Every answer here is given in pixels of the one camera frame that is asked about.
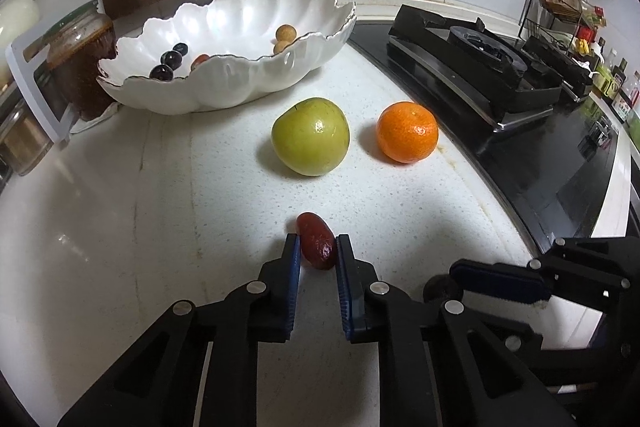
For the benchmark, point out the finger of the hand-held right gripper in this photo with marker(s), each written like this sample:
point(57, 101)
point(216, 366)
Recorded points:
point(495, 279)
point(515, 336)

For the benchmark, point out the white scalloped bowl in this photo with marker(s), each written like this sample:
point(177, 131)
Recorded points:
point(225, 22)

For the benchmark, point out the orange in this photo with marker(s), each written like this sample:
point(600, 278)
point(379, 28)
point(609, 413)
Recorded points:
point(407, 132)

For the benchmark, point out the white rectangular frame stand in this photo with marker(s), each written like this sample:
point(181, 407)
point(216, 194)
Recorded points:
point(29, 82)

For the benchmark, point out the green apple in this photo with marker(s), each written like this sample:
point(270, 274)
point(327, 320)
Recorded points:
point(310, 137)

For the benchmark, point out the small glass spice jar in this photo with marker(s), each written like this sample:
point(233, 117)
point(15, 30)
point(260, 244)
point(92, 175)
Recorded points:
point(22, 142)

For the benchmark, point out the black gas stove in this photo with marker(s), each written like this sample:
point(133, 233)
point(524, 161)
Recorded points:
point(550, 167)

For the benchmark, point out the green lidded sauce jar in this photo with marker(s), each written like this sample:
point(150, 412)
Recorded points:
point(82, 62)

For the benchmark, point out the brown longan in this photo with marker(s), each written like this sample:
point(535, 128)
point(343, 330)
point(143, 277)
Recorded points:
point(286, 32)
point(281, 47)

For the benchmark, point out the row of condiment bottles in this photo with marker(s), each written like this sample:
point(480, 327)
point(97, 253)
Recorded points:
point(617, 79)

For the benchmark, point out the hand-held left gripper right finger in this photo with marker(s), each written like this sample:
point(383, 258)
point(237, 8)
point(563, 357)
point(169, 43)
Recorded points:
point(345, 292)

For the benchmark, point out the black burner grate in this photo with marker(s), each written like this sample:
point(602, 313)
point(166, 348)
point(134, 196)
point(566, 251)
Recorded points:
point(560, 64)
point(475, 57)

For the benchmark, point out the cream ceramic teapot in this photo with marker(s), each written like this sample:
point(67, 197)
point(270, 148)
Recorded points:
point(17, 14)

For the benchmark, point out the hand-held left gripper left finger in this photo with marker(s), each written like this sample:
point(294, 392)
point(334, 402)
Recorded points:
point(294, 287)

